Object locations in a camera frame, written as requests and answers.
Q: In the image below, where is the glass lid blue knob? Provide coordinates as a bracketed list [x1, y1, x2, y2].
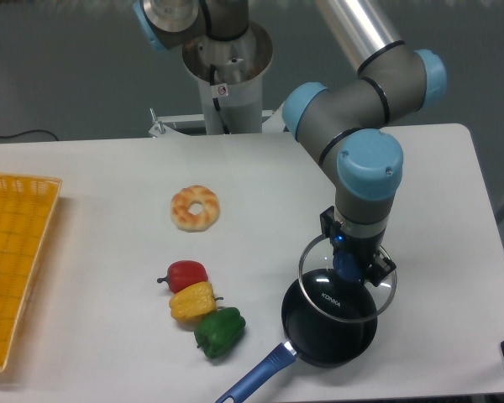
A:
[297, 235, 397, 324]

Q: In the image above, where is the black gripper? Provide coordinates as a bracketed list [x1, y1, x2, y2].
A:
[319, 207, 396, 287]

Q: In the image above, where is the black floor cable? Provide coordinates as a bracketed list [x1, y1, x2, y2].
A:
[0, 129, 60, 142]

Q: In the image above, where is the toy bagel bread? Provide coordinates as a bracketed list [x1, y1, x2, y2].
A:
[170, 185, 220, 232]

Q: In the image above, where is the black pot blue handle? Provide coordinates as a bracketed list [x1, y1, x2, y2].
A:
[218, 269, 377, 402]

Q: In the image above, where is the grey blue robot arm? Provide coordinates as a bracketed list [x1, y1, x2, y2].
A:
[134, 1, 447, 285]

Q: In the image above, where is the red toy pepper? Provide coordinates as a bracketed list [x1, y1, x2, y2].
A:
[157, 260, 208, 294]

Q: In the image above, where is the white pedestal base bracket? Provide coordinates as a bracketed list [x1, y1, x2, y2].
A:
[148, 107, 288, 139]

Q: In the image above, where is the yellow plastic basket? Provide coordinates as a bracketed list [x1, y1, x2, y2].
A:
[0, 173, 62, 372]

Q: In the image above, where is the green toy pepper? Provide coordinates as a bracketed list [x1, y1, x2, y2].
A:
[194, 307, 246, 359]

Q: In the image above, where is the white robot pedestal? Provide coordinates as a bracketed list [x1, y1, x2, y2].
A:
[182, 22, 273, 135]

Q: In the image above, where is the black cable on pedestal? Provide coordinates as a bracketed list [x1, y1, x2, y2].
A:
[208, 63, 232, 135]

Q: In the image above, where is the yellow toy pepper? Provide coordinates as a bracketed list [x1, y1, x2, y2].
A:
[169, 281, 221, 322]

